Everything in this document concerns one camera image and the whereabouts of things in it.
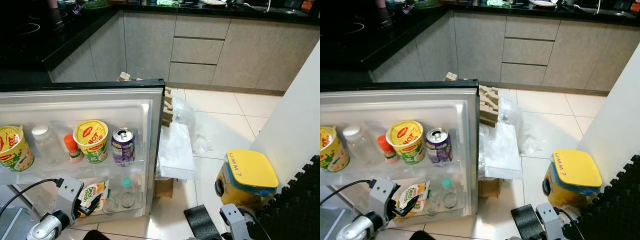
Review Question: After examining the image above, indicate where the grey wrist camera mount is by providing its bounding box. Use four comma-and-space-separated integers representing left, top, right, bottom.
220, 202, 247, 240
52, 176, 85, 223
367, 177, 399, 223
535, 202, 563, 240

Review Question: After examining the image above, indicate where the yellow lid storage container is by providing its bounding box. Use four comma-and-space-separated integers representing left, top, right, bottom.
542, 149, 603, 206
215, 148, 279, 206

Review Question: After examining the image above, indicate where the clear bottle white cap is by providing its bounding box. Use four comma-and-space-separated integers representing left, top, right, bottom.
343, 124, 381, 168
31, 124, 65, 166

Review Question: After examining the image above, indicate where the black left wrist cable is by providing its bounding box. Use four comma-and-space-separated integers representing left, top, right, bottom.
0, 177, 65, 216
320, 179, 377, 206

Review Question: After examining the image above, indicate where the moulded pulp packaging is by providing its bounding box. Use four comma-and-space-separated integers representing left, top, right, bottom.
444, 71, 500, 128
116, 71, 176, 127

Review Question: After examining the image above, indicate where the clear bottle teal cap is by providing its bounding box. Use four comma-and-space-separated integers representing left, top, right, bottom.
119, 177, 136, 210
440, 178, 458, 210

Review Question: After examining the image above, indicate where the black ribbed mat piece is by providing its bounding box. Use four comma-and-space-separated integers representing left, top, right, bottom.
183, 204, 223, 240
510, 204, 543, 240

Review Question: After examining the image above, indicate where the small cardboard box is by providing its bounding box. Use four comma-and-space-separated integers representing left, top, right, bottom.
154, 177, 174, 198
477, 178, 501, 198

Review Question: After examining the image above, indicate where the grey kitchen cabinet counter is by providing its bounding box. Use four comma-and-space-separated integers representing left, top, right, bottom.
0, 0, 321, 97
320, 0, 640, 97

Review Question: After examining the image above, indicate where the Peel Fresh juice carton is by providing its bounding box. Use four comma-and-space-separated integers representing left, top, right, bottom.
393, 181, 431, 218
78, 180, 111, 217

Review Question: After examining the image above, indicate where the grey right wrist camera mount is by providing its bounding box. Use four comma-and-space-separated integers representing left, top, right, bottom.
220, 202, 247, 240
535, 202, 563, 240

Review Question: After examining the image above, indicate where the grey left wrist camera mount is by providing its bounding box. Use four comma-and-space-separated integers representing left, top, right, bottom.
367, 177, 399, 223
52, 176, 85, 223

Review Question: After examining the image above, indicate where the small orange cap bottle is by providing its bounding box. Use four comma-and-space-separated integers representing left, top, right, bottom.
63, 133, 84, 164
377, 135, 399, 165

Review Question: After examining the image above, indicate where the clear glass bottle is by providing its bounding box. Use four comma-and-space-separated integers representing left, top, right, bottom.
102, 192, 121, 213
425, 192, 443, 216

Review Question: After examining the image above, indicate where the clear plastic bag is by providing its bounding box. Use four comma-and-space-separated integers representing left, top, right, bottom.
172, 97, 213, 156
500, 97, 543, 156

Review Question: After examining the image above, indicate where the purple drink can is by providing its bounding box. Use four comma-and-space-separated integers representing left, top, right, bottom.
425, 128, 453, 167
111, 127, 136, 167

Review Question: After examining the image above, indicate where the yellow Hot Cup noodle cup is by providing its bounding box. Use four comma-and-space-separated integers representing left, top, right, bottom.
320, 126, 350, 173
386, 120, 424, 165
0, 125, 35, 172
73, 119, 109, 164

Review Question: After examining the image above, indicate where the white foam sheet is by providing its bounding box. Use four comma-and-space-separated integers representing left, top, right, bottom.
479, 121, 523, 181
157, 121, 197, 181

